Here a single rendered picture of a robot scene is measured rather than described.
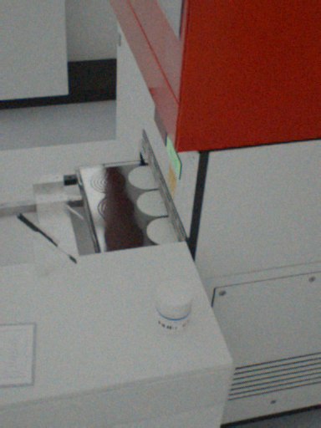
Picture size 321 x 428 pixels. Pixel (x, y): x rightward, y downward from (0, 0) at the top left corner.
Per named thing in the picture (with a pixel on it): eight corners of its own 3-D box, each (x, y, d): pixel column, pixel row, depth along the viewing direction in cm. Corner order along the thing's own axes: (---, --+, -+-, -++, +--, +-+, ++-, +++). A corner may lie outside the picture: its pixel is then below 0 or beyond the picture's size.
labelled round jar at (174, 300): (183, 306, 140) (187, 276, 134) (192, 333, 135) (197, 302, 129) (150, 311, 139) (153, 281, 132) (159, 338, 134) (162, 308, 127)
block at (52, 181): (62, 180, 182) (61, 172, 180) (63, 188, 179) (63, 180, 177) (32, 184, 180) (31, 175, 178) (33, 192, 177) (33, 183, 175)
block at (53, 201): (66, 200, 176) (66, 191, 174) (68, 208, 174) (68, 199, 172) (35, 203, 174) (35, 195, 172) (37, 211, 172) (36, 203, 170)
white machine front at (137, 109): (123, 102, 223) (126, -13, 196) (191, 281, 165) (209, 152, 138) (114, 103, 222) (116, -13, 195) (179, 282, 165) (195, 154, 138)
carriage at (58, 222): (62, 187, 184) (61, 179, 182) (84, 284, 158) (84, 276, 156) (33, 190, 182) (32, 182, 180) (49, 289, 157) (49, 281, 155)
